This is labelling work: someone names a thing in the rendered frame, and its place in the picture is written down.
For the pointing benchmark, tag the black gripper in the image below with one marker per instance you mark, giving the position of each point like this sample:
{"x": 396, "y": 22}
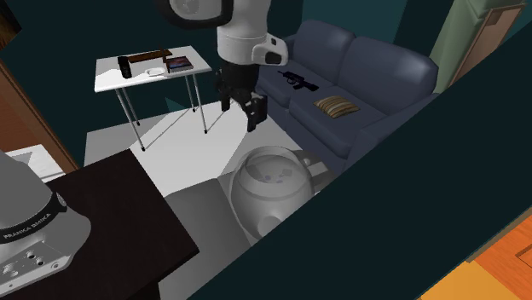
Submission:
{"x": 239, "y": 79}

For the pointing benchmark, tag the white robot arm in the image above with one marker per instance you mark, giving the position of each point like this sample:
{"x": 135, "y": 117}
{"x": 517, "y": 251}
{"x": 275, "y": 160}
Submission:
{"x": 245, "y": 37}

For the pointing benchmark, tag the black toy gun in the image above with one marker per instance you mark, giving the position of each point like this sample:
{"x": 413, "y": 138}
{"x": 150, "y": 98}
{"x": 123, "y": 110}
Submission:
{"x": 300, "y": 81}

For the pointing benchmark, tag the dark book with colourful cover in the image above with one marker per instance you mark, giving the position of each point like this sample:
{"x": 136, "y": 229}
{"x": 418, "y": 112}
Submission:
{"x": 179, "y": 65}

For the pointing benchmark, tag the clear glass round bowl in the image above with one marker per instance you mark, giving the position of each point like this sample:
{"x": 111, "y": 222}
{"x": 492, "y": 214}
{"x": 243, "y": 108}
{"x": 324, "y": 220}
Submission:
{"x": 270, "y": 191}

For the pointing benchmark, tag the small white dish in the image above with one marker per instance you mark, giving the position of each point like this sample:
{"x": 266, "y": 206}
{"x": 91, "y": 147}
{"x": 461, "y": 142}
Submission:
{"x": 156, "y": 72}

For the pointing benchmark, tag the striped brown cushion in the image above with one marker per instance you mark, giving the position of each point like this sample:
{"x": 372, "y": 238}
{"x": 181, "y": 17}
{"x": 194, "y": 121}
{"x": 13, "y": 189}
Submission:
{"x": 336, "y": 106}

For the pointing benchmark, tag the brown wooden board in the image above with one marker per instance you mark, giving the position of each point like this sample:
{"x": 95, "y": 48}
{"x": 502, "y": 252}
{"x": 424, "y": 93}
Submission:
{"x": 149, "y": 56}

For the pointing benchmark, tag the black cylinder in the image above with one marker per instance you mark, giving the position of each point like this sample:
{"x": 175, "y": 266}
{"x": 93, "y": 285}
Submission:
{"x": 124, "y": 67}

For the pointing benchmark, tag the white table with metal legs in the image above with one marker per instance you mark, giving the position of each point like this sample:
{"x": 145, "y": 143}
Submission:
{"x": 112, "y": 77}

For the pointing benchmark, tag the blue sofa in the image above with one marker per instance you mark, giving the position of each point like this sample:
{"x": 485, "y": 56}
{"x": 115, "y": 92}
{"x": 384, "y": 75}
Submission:
{"x": 374, "y": 70}

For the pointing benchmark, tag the dark robot stand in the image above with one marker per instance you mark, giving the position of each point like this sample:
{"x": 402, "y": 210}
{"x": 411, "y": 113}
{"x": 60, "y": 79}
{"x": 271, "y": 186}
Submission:
{"x": 124, "y": 224}

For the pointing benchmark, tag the brown wooden door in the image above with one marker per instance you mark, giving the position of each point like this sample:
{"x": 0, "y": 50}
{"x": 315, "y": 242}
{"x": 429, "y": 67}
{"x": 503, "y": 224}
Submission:
{"x": 20, "y": 124}

